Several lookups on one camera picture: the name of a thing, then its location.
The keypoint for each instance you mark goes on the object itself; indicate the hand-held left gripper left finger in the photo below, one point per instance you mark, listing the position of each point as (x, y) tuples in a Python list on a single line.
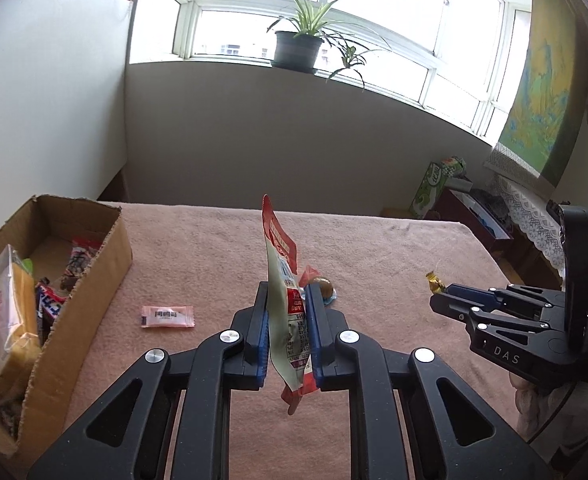
[(259, 355)]

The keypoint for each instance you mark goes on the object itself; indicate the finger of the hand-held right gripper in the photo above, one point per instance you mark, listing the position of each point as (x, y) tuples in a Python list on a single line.
[(454, 306), (469, 293)]

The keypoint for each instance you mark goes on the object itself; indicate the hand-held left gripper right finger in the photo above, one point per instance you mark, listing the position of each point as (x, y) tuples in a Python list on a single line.
[(316, 345)]

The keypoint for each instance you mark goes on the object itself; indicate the yellow snack packet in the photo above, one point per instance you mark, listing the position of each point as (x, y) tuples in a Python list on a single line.
[(435, 282)]

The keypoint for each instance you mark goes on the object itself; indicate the red meat snack packet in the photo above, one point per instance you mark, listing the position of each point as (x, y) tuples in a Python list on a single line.
[(284, 280)]

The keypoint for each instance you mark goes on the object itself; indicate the cardboard box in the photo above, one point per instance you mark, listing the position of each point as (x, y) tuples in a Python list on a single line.
[(98, 300)]

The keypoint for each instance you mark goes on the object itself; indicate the small clear date packet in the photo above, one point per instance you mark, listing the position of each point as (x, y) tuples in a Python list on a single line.
[(78, 262)]

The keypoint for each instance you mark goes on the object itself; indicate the blue red snack packet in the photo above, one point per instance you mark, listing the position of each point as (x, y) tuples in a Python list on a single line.
[(48, 305)]

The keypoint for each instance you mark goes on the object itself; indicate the bagged sliced bread loaf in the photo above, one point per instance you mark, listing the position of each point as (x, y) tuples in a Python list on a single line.
[(18, 320)]

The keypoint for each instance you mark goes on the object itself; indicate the green candy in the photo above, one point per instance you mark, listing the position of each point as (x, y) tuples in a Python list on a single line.
[(27, 267)]

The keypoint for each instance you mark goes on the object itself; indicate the person's right hand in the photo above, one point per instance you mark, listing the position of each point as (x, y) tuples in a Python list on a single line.
[(574, 415)]

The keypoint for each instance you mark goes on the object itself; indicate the brown round wrapped snack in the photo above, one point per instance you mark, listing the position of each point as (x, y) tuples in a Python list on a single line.
[(324, 286)]

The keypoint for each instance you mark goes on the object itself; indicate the dark wooden cabinet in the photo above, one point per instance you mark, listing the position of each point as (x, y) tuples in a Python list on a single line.
[(454, 210)]

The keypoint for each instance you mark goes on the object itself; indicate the white lace cloth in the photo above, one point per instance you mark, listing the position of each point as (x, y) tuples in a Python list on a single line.
[(529, 220)]

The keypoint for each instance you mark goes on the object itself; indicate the pink candy wrapper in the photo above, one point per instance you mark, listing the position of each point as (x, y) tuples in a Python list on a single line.
[(167, 317)]

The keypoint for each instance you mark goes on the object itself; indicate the white box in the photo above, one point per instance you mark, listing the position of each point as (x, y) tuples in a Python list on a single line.
[(459, 185)]

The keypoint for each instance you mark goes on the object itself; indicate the green carton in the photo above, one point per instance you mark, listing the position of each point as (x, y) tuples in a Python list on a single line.
[(426, 190)]

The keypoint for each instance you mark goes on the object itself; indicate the pink table blanket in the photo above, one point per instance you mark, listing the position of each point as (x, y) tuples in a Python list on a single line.
[(198, 250)]

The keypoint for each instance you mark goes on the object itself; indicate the potted spider plant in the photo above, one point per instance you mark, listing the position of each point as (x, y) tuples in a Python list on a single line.
[(296, 52)]

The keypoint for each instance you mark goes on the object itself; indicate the white cabinet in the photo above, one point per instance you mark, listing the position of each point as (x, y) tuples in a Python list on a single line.
[(48, 85)]

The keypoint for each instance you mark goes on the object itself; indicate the landscape wall scroll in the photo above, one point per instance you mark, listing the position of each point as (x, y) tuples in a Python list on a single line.
[(539, 100)]

